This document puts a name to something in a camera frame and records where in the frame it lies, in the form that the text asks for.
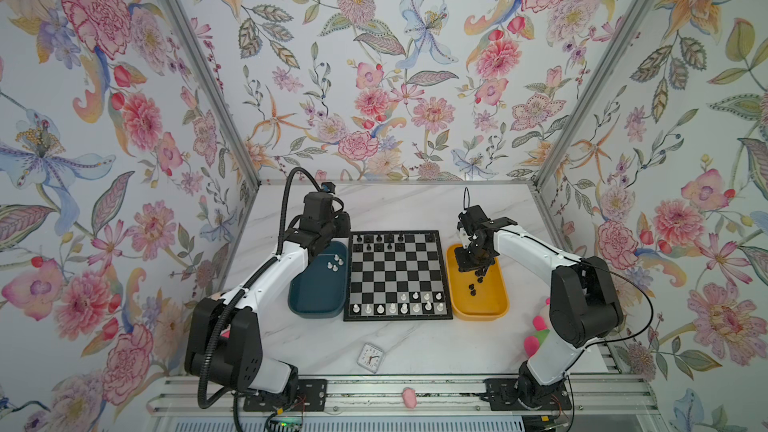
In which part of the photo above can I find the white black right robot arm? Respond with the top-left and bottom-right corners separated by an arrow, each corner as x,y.
454,205 -> 624,410

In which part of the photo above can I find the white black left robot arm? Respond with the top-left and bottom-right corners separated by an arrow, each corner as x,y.
184,167 -> 351,410

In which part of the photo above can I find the black white chess board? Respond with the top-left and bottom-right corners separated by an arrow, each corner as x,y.
343,230 -> 453,322

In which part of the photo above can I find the yellow plastic tray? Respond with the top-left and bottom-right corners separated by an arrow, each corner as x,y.
446,244 -> 509,321

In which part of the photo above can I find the teal plastic tray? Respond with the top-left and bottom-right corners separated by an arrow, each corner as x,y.
287,241 -> 349,319

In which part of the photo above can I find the green pink owl plush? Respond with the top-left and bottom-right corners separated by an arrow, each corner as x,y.
524,298 -> 552,358

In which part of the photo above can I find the small white square clock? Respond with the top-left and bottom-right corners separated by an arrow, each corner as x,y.
357,343 -> 385,374

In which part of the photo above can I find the small pink toy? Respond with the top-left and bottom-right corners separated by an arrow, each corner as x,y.
401,387 -> 418,410

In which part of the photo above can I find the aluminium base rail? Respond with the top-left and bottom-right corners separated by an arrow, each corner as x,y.
147,373 -> 658,418

